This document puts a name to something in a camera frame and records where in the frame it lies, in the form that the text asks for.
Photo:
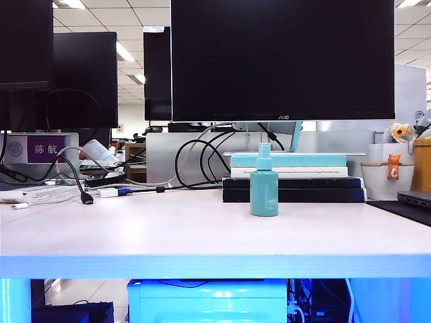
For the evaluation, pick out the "teal spray bottle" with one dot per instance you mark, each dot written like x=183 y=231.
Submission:
x=264 y=195

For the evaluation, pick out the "white book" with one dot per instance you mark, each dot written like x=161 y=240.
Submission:
x=303 y=172

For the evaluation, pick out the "translucent teal sprayer lid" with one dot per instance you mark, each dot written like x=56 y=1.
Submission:
x=264 y=151

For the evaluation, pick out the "thick black flat box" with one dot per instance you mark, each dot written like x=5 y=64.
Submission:
x=309 y=196

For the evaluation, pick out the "black monitor with thin bezel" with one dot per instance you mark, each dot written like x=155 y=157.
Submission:
x=23 y=40

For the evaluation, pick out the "white printed cardboard box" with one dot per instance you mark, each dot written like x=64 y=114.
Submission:
x=43 y=193

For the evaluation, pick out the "orange flower plush toy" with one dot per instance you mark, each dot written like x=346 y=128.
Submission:
x=400 y=132

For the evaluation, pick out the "yellow canister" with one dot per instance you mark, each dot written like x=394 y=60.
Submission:
x=423 y=165

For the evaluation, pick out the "blue drawer cabinet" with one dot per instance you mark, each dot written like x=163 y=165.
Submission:
x=207 y=303

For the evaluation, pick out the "large black AOC monitor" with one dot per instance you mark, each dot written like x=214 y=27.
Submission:
x=283 y=57

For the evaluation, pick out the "brown wooden cabinet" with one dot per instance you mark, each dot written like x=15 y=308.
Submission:
x=134 y=161

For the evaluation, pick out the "white ceramic pot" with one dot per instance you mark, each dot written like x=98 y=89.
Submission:
x=377 y=185

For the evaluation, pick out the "thin black flat box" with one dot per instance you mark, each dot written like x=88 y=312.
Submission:
x=309 y=183

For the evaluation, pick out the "teal book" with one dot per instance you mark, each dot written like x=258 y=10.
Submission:
x=303 y=161

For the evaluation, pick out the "black computer tower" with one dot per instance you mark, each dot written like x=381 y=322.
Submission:
x=330 y=303

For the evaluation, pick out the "black bag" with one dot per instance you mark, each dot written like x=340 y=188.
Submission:
x=72 y=313

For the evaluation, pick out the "white video adapter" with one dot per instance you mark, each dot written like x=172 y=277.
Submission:
x=107 y=192

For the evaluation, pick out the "white office partition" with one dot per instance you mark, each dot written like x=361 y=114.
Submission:
x=409 y=91

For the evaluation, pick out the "orange cat figurine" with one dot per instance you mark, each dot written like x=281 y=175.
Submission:
x=393 y=168

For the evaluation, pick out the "small white USB adapter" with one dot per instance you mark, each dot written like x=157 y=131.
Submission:
x=20 y=206

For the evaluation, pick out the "black laptop corner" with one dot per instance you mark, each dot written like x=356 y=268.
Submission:
x=415 y=198

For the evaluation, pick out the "black desk mat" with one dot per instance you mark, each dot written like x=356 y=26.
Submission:
x=397 y=210

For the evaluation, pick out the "purple name sign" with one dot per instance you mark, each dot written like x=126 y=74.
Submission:
x=72 y=148
x=45 y=148

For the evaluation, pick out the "white plastic bottle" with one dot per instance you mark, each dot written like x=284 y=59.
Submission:
x=97 y=149

